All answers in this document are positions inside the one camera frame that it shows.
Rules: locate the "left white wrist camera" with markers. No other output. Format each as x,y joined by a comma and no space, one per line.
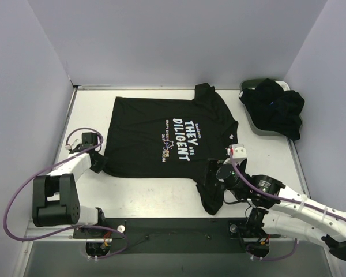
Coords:
72,146

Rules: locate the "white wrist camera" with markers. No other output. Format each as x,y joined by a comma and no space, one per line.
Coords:
237,151
72,146

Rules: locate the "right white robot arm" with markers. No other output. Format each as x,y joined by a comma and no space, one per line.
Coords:
275,210

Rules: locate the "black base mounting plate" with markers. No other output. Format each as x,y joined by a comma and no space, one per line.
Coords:
170,236

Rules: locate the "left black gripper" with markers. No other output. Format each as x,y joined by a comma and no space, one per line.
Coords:
95,161

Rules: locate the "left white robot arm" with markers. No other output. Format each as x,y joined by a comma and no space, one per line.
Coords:
55,199

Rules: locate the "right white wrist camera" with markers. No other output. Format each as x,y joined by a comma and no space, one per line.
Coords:
237,151

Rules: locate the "black t shirt pile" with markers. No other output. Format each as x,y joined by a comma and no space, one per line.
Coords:
274,110

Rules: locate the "black printed t shirt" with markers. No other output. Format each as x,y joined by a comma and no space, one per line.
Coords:
171,138

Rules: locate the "white t shirt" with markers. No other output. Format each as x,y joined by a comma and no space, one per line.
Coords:
284,85

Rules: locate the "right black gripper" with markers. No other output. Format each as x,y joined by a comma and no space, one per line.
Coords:
212,172

